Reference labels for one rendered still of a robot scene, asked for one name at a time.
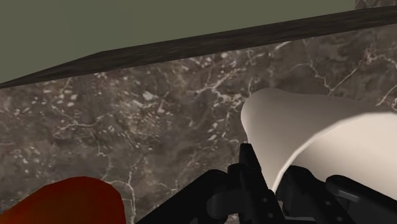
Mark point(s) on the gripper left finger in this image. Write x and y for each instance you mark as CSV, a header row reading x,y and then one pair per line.
x,y
248,183

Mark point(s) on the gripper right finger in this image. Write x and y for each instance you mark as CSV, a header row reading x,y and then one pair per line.
x,y
347,201

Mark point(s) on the white flared vessel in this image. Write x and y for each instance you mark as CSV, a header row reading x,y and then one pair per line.
x,y
310,130

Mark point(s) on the red rounded object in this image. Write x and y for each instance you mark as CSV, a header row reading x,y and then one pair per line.
x,y
71,203

